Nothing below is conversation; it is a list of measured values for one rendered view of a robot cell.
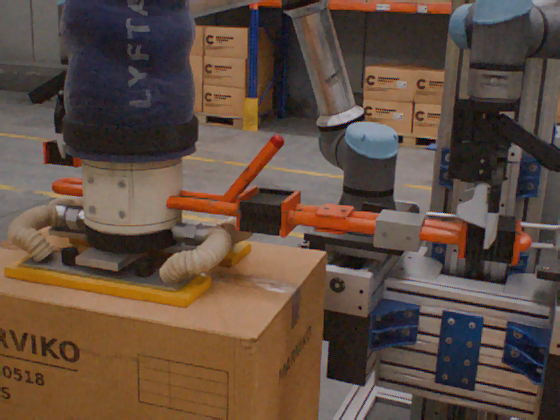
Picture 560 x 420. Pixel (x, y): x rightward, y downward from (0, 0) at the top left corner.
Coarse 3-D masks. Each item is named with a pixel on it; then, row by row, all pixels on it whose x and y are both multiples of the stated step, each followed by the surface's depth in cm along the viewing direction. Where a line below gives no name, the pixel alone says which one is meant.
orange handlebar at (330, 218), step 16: (64, 192) 126; (80, 192) 125; (192, 192) 123; (176, 208) 120; (192, 208) 119; (208, 208) 118; (224, 208) 117; (304, 208) 117; (320, 208) 114; (336, 208) 115; (352, 208) 115; (304, 224) 113; (320, 224) 112; (336, 224) 111; (352, 224) 111; (368, 224) 110; (432, 224) 111; (448, 224) 110; (432, 240) 107; (448, 240) 106; (528, 240) 104
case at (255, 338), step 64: (0, 256) 130; (256, 256) 134; (320, 256) 135; (0, 320) 116; (64, 320) 111; (128, 320) 108; (192, 320) 106; (256, 320) 107; (320, 320) 139; (0, 384) 119; (64, 384) 115; (128, 384) 111; (192, 384) 107; (256, 384) 104
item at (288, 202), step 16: (256, 192) 121; (272, 192) 121; (288, 192) 120; (240, 208) 114; (256, 208) 113; (272, 208) 112; (288, 208) 113; (240, 224) 114; (256, 224) 114; (272, 224) 113; (288, 224) 114
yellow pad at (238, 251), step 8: (72, 240) 137; (80, 240) 136; (232, 248) 132; (240, 248) 132; (248, 248) 135; (160, 256) 132; (168, 256) 131; (232, 256) 128; (240, 256) 131; (224, 264) 128; (232, 264) 128
